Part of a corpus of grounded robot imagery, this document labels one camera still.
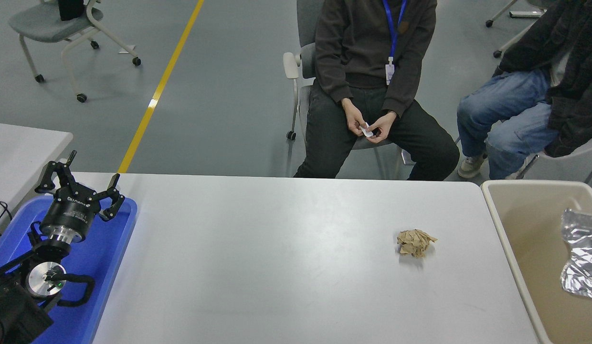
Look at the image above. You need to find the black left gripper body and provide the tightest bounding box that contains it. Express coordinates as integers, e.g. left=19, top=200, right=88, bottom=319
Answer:
left=40, top=185, right=101, bottom=236

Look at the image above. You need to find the silver foil tray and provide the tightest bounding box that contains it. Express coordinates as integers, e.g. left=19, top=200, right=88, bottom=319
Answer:
left=560, top=208, right=592, bottom=301

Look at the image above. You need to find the person's right hand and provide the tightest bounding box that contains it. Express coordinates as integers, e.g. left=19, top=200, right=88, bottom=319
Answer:
left=341, top=98, right=369, bottom=137

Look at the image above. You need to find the person's left hand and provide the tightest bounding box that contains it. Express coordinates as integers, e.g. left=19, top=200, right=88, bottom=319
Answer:
left=365, top=111, right=398, bottom=144

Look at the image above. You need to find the white side table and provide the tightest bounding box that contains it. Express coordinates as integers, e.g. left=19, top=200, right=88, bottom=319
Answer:
left=0, top=122, right=74, bottom=225

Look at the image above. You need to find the blue plastic tray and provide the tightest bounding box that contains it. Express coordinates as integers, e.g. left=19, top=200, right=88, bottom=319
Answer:
left=0, top=197, right=138, bottom=344

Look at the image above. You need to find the yellow floor tape line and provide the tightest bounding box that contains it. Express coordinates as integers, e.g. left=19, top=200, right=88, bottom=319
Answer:
left=116, top=0, right=204, bottom=173

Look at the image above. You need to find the grey wheeled chair with bag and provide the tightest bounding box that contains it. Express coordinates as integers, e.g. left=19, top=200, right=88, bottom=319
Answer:
left=8, top=0, right=141, bottom=103

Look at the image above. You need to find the black bag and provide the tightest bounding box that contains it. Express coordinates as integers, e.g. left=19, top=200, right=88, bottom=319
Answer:
left=57, top=0, right=85, bottom=22

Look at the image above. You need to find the grey chair with white armrest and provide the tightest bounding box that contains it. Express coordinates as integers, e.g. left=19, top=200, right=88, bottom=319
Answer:
left=283, top=0, right=413, bottom=180

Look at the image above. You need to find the crumpled tan paper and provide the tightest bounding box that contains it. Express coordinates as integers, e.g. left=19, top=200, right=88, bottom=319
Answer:
left=397, top=228, right=438, bottom=258

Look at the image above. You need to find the person in blue jeans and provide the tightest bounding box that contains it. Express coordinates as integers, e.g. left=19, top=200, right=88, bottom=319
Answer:
left=456, top=0, right=592, bottom=181

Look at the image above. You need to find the large pale plastic bin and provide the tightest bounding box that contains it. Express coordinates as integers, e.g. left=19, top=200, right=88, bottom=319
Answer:
left=481, top=180, right=592, bottom=344

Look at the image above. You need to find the wheeled chair with white legs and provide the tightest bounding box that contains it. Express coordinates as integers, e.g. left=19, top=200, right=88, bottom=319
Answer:
left=485, top=0, right=554, bottom=59

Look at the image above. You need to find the grey chair with metal legs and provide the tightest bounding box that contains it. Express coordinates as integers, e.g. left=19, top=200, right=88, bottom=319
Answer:
left=450, top=134, right=592, bottom=187

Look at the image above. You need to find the thin black cable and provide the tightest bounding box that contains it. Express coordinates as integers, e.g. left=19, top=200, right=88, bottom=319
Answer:
left=0, top=198, right=13, bottom=248

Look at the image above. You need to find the person with blue lanyard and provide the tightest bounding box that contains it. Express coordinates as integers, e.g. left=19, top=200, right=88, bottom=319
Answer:
left=294, top=0, right=460, bottom=181

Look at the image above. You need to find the blue lanyard with badge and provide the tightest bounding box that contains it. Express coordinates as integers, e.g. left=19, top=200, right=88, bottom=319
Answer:
left=381, top=0, right=408, bottom=86

